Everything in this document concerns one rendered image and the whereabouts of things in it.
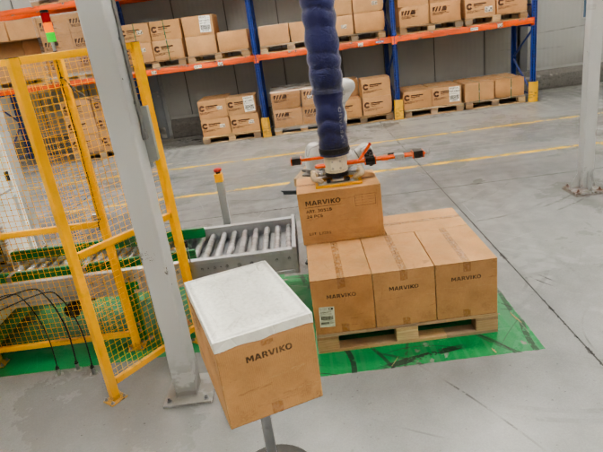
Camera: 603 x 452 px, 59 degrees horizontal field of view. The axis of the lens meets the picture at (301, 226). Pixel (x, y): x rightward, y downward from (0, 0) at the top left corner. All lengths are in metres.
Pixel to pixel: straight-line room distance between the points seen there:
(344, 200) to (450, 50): 9.21
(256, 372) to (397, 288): 1.58
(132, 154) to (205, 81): 9.62
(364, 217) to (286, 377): 1.95
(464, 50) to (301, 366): 11.17
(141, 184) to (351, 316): 1.57
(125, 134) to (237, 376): 1.42
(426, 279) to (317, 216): 0.92
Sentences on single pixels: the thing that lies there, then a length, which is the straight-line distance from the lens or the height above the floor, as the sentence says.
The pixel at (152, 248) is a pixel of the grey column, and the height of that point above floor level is 1.02.
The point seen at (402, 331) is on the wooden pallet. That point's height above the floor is 0.10.
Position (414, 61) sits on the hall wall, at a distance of 12.63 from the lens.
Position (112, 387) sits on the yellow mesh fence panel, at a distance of 3.71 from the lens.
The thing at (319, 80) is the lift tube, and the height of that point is 1.70.
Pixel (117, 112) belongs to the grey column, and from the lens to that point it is 2.93.
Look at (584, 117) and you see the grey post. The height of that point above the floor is 0.80.
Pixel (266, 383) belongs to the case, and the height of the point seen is 0.78.
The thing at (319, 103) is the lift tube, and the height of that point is 1.54.
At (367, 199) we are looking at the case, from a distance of 3.89.
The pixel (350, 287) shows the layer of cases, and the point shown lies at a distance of 3.47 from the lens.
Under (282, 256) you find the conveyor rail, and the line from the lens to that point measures 3.84.
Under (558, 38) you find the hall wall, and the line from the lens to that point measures 13.63.
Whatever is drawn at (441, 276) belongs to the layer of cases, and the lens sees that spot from 3.55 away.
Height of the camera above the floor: 2.08
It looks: 21 degrees down
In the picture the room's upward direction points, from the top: 8 degrees counter-clockwise
